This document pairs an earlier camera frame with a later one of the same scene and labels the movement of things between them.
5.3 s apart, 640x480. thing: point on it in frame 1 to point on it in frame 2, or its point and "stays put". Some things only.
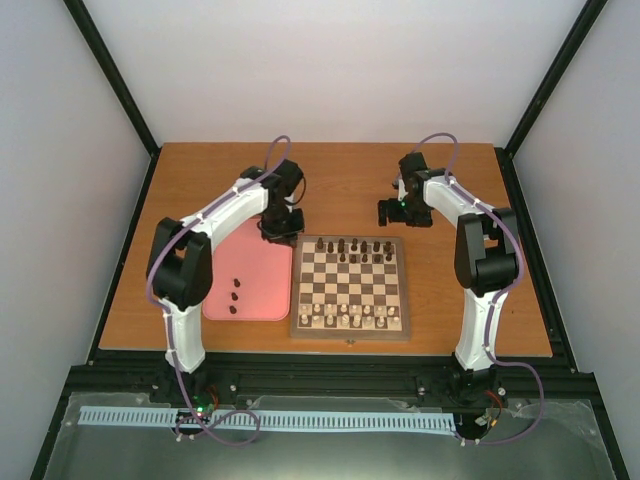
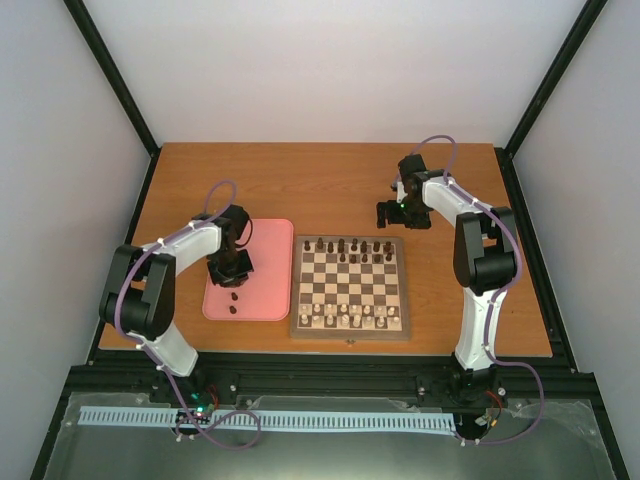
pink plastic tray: (251, 276) stays put
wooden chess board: (350, 288) stays put
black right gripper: (423, 220) stays put
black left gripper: (284, 238) to (228, 281)
